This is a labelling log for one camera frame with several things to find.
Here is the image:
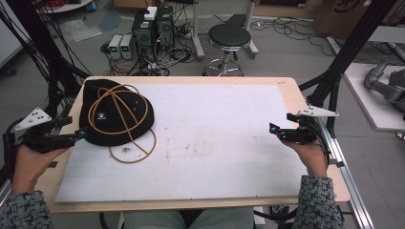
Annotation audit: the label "orange cord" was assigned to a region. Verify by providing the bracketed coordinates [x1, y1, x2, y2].
[87, 83, 158, 165]

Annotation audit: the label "person's legs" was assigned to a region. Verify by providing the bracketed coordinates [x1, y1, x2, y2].
[123, 207, 256, 229]

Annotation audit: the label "grey power supply unit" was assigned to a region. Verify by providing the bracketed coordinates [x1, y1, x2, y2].
[107, 33, 124, 60]
[119, 33, 136, 60]

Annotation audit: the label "bundle of floor cables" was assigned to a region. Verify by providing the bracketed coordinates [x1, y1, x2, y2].
[100, 12, 204, 77]

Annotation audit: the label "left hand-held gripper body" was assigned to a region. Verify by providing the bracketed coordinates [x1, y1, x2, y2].
[14, 107, 77, 155]

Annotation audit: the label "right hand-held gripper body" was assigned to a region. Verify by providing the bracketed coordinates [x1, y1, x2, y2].
[293, 105, 340, 145]

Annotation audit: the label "black round stool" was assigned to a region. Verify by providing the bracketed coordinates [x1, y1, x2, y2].
[202, 23, 253, 77]

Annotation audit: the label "white box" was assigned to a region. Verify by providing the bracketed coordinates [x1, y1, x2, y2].
[143, 6, 159, 22]

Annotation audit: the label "cardboard box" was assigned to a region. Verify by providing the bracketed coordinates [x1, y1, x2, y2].
[310, 0, 405, 40]

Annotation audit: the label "aluminium rail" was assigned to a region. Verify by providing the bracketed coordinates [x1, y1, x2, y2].
[317, 118, 376, 229]

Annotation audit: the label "person's right hand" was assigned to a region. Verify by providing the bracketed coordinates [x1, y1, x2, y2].
[279, 140, 329, 178]

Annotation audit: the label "white floor board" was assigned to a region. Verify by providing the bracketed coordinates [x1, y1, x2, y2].
[343, 62, 405, 132]

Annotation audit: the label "person's left hand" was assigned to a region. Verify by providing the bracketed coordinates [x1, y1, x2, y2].
[11, 145, 70, 196]

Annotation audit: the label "white table mat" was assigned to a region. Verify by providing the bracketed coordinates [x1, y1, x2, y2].
[53, 83, 309, 204]

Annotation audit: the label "black computer tower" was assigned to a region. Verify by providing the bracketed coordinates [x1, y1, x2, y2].
[131, 12, 158, 63]
[155, 5, 175, 50]

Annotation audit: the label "black knit hat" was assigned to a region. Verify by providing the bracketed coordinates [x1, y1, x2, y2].
[78, 78, 156, 148]

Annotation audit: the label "black metal frame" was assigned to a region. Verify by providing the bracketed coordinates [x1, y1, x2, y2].
[298, 0, 399, 138]
[0, 0, 92, 111]

